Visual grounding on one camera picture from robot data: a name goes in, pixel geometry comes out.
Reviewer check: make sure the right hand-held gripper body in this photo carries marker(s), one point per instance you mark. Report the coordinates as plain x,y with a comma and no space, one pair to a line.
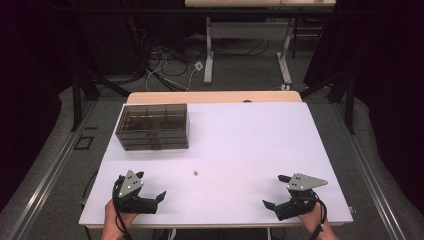
301,182

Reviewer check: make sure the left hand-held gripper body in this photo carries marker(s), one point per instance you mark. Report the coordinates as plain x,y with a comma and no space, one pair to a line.
130,186

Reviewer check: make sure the smoky plastic drawer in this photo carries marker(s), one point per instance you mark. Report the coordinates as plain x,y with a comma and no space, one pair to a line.
170,145
170,135

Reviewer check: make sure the smoky transparent drawer box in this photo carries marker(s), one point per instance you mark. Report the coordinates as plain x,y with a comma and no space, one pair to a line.
153,118

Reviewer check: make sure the person's left hand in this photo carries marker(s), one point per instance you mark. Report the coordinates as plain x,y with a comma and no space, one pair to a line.
113,218

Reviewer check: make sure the person's right hand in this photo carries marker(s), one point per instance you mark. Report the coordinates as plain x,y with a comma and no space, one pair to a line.
315,220

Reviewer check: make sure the black metal stand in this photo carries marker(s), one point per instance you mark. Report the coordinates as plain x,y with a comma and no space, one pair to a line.
349,106
76,103

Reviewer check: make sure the white power adapter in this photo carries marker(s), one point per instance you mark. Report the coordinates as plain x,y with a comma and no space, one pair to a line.
198,65

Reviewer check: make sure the dark curtain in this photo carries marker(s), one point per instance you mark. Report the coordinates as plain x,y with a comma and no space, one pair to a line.
30,83
390,83

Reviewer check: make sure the white-legged wooden desk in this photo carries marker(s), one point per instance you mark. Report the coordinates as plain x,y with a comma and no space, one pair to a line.
246,30

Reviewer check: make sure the black floor hatch frame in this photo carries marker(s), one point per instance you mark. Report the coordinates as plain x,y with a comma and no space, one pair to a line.
83,142

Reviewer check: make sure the metal floor rail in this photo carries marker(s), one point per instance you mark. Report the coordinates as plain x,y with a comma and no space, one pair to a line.
50,173
373,180

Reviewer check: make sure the black stool frame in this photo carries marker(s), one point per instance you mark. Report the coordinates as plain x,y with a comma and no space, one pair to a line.
305,31

